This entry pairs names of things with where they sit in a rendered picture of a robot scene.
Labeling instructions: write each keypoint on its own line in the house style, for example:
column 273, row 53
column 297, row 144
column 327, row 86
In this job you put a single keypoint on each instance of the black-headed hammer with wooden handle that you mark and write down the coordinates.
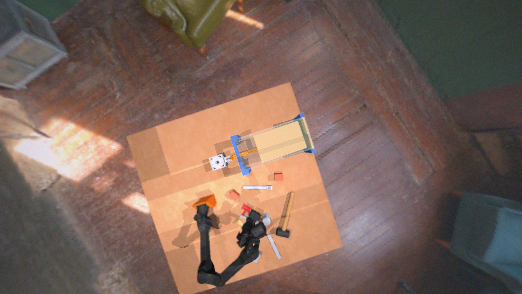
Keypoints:
column 282, row 231

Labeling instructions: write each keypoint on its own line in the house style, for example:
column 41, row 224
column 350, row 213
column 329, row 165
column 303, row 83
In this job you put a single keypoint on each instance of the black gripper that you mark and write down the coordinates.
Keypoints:
column 251, row 219

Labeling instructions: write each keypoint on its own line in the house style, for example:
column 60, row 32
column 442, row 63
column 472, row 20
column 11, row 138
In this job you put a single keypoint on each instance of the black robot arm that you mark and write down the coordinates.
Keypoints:
column 206, row 269

